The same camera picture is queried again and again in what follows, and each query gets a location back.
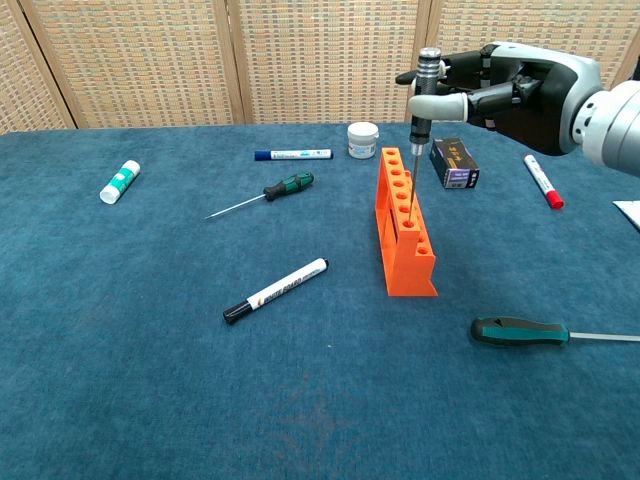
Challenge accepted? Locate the green black small screwdriver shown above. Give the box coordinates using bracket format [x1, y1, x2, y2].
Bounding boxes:
[203, 171, 316, 221]

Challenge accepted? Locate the woven wicker folding screen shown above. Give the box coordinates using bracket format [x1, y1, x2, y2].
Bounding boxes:
[0, 0, 640, 134]

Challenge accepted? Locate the black purple small box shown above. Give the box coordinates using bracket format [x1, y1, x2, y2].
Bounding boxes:
[428, 137, 481, 191]

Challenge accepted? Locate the teal black large screwdriver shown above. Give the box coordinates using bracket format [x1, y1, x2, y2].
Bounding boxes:
[469, 316, 640, 346]

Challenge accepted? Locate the white paper corner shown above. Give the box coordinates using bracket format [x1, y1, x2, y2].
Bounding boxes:
[612, 199, 640, 226]

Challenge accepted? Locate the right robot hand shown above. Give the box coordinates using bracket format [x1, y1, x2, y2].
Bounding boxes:
[394, 42, 604, 157]

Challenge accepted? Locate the blue carpet table cover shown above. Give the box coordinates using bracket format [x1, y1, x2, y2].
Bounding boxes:
[0, 117, 640, 480]

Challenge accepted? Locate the white round jar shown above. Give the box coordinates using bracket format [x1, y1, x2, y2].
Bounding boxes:
[347, 121, 380, 160]

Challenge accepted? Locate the red cap marker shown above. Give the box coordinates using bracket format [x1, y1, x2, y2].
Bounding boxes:
[523, 153, 566, 210]

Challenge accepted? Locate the blue cap whiteboard marker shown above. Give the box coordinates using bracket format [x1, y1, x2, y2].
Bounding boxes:
[253, 147, 335, 162]

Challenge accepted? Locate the black cap whiteboard marker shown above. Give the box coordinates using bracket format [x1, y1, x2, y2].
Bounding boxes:
[222, 257, 330, 326]

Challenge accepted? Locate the white green glue stick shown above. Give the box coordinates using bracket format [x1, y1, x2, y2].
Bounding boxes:
[99, 159, 142, 205]

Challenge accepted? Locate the silver black precision screwdriver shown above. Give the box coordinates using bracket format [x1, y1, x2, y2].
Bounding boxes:
[408, 47, 443, 225]

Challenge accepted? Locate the orange tool rack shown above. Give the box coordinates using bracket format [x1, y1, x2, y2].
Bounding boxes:
[374, 146, 440, 298]

